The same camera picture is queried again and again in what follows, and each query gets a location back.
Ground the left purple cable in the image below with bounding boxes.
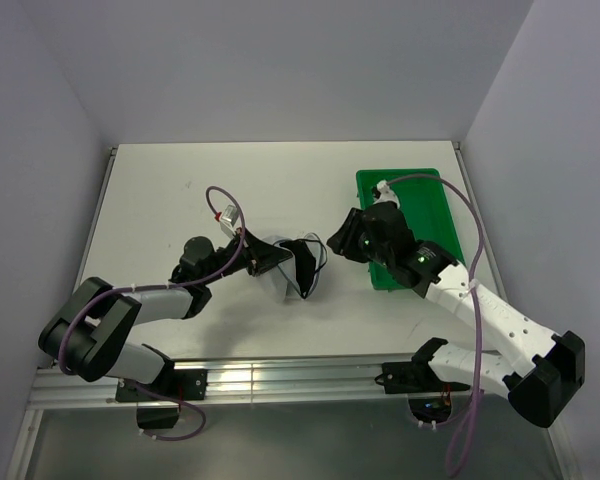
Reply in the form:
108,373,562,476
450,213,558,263
57,186,246,444

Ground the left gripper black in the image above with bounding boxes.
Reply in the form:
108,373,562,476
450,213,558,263
201,227,292,285

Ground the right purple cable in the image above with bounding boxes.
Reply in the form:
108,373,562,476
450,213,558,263
387,173,486,476

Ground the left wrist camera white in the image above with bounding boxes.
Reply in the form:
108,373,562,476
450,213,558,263
215,205,240,238

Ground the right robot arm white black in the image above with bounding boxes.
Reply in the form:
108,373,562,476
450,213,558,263
327,202,585,428

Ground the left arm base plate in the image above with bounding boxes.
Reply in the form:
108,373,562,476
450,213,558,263
115,368,208,403

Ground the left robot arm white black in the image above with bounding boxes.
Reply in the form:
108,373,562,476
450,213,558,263
38,230,292,399

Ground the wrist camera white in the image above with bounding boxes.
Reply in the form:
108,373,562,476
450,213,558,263
215,205,240,238
372,180,400,208

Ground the green plastic tray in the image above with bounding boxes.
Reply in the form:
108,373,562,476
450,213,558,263
351,168,465,291

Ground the purple cable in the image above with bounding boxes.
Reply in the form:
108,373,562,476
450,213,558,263
387,173,486,476
57,186,246,444

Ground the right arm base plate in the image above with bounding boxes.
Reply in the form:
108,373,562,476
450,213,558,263
374,360,470,395

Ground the aluminium mounting rail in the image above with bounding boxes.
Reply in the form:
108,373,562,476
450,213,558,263
27,349,554,409

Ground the white mesh laundry bag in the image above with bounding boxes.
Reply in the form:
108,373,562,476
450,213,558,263
258,232,328,303

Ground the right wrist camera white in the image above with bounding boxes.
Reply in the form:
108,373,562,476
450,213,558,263
372,180,400,208

